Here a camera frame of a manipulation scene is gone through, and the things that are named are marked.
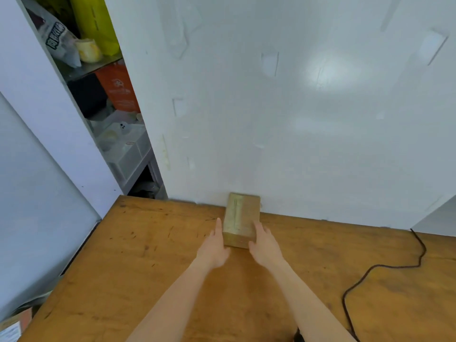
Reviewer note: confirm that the person's right hand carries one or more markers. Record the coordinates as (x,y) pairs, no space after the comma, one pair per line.
(267,251)

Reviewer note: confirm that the person's left hand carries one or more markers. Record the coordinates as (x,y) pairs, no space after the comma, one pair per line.
(213,252)

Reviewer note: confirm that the small yellowish taped box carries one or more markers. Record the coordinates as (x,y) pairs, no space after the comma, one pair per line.
(240,217)

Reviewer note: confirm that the black barcode scanner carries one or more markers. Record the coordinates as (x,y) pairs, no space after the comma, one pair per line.
(298,336)

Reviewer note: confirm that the grey sack of scanned boxes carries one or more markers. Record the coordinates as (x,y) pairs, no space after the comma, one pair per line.
(35,299)

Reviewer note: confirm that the person's left forearm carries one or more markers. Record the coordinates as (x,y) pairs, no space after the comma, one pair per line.
(171,306)

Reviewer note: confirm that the person's right forearm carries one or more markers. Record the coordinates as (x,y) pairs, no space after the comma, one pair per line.
(310,306)

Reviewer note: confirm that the wooden table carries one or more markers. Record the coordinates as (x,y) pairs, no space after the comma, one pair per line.
(124,263)

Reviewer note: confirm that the clear plastic storage bin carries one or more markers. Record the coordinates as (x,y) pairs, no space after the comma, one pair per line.
(124,153)

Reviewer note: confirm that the orange paper bag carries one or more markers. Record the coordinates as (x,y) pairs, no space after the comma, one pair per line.
(119,89)

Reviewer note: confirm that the metal storage shelf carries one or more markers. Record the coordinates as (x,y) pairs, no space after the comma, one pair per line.
(85,69)

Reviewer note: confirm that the pale yellow roll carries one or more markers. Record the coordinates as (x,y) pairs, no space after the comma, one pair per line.
(89,51)

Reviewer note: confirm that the yellow bag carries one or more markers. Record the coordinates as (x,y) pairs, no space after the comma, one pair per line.
(96,21)

